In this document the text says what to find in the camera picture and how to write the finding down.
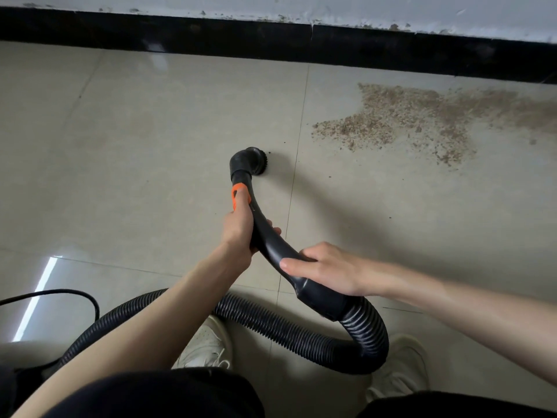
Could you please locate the person's left hand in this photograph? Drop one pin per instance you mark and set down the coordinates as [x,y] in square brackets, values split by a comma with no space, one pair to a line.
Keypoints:
[237,230]

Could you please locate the person's right hand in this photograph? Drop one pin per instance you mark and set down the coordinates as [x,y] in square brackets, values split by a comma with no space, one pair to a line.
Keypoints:
[335,267]

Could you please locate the brown sawdust dirt patch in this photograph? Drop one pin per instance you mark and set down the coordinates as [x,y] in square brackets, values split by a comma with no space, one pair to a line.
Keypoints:
[426,117]

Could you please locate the grey vacuum cleaner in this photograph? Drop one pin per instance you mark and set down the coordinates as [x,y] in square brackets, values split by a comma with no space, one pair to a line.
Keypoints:
[17,378]

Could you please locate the person's right forearm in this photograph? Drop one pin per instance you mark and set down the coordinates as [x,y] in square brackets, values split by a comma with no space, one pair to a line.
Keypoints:
[479,313]

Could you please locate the person's left forearm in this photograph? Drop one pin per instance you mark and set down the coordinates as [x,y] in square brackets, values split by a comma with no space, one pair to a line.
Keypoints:
[122,352]

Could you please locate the tiled floor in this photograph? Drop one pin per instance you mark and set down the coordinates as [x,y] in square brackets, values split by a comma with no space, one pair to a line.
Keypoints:
[130,135]

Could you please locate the person's black trousers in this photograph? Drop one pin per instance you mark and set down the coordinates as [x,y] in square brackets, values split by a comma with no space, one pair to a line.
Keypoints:
[157,393]

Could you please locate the grey shoe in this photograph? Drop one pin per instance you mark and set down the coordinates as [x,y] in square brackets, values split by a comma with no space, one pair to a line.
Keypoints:
[400,365]
[207,345]

